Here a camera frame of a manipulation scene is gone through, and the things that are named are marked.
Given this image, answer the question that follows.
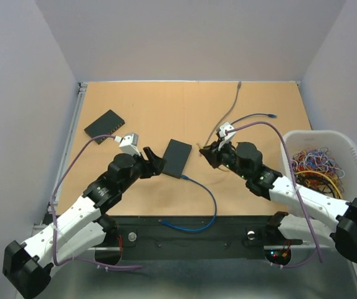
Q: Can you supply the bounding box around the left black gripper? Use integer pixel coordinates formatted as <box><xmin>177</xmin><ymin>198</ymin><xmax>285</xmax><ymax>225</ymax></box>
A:
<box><xmin>120</xmin><ymin>146</ymin><xmax>167</xmax><ymax>192</ymax></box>

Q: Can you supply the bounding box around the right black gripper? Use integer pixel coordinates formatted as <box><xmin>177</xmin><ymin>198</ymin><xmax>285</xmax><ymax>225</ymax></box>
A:
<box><xmin>199</xmin><ymin>137</ymin><xmax>250</xmax><ymax>180</ymax></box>

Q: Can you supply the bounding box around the black network switch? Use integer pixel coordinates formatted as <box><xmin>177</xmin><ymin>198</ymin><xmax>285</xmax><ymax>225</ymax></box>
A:
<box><xmin>162</xmin><ymin>139</ymin><xmax>192</xmax><ymax>179</ymax></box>
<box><xmin>84</xmin><ymin>110</ymin><xmax>125</xmax><ymax>138</ymax></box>

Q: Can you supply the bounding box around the blue ethernet cable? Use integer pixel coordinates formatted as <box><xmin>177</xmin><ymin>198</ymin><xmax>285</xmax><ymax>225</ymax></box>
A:
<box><xmin>159</xmin><ymin>174</ymin><xmax>219</xmax><ymax>233</ymax></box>
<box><xmin>231</xmin><ymin>112</ymin><xmax>278</xmax><ymax>125</ymax></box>

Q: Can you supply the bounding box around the grey ethernet cable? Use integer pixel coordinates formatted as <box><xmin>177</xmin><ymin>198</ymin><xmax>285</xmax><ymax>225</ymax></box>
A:
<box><xmin>203</xmin><ymin>81</ymin><xmax>243</xmax><ymax>146</ymax></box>

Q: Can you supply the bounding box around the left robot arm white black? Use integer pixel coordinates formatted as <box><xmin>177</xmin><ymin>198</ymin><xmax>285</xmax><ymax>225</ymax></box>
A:
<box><xmin>2</xmin><ymin>147</ymin><xmax>165</xmax><ymax>298</ymax></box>

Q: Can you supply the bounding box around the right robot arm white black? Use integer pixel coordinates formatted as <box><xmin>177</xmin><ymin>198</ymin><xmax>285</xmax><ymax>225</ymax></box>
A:
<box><xmin>199</xmin><ymin>141</ymin><xmax>357</xmax><ymax>263</ymax></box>

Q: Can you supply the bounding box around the white plastic bin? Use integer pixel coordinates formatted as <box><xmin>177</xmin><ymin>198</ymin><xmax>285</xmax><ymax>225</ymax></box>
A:
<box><xmin>283</xmin><ymin>130</ymin><xmax>357</xmax><ymax>201</ymax></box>

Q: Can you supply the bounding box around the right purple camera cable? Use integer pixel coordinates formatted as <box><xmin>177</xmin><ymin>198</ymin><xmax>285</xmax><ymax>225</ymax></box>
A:
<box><xmin>223</xmin><ymin>121</ymin><xmax>324</xmax><ymax>268</ymax></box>

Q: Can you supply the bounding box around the purple camera cable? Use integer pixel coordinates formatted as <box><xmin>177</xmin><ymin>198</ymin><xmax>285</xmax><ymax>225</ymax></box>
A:
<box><xmin>49</xmin><ymin>133</ymin><xmax>143</xmax><ymax>272</ymax></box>
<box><xmin>223</xmin><ymin>121</ymin><xmax>324</xmax><ymax>268</ymax></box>

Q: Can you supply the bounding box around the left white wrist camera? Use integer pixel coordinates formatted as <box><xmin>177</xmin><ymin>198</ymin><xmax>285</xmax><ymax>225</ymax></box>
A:
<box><xmin>119</xmin><ymin>132</ymin><xmax>141</xmax><ymax>156</ymax></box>

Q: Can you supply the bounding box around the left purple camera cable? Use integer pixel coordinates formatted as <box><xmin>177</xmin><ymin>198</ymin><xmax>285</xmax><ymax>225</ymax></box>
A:
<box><xmin>49</xmin><ymin>133</ymin><xmax>143</xmax><ymax>272</ymax></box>

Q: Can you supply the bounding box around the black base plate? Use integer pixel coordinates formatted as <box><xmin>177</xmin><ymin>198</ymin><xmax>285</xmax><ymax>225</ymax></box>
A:
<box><xmin>91</xmin><ymin>213</ymin><xmax>302</xmax><ymax>265</ymax></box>

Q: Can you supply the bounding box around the aluminium frame rail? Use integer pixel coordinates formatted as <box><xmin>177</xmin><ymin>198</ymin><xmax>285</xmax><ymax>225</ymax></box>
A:
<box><xmin>47</xmin><ymin>82</ymin><xmax>88</xmax><ymax>216</ymax></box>

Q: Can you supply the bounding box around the tangle of coloured cables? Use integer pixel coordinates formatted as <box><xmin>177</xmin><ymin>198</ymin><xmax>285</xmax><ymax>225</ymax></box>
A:
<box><xmin>290</xmin><ymin>146</ymin><xmax>348</xmax><ymax>200</ymax></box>

